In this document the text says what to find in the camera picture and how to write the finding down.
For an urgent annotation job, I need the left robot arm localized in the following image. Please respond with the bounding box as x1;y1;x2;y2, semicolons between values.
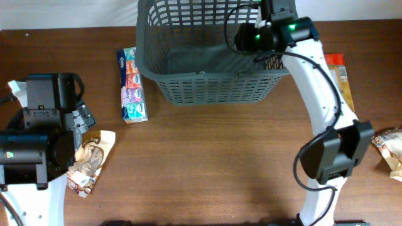
1;73;96;225

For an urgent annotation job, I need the colourful tissue pack strip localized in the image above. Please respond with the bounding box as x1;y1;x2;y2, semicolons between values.
116;46;148;124

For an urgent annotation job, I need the beige snack bag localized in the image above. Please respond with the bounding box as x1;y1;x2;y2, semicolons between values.
67;130;116;198
371;128;401;181

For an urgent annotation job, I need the beige snack bag left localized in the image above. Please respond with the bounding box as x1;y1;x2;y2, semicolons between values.
67;130;116;198

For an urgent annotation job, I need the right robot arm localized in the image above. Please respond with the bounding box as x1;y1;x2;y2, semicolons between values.
226;1;374;225

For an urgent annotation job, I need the beige snack bag right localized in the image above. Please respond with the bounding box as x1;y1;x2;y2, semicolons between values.
371;128;401;181

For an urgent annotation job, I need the grey plastic lattice basket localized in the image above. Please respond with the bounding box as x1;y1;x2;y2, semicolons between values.
135;0;289;105

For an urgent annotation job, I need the orange pasta packet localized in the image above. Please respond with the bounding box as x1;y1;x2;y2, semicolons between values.
324;53;355;112

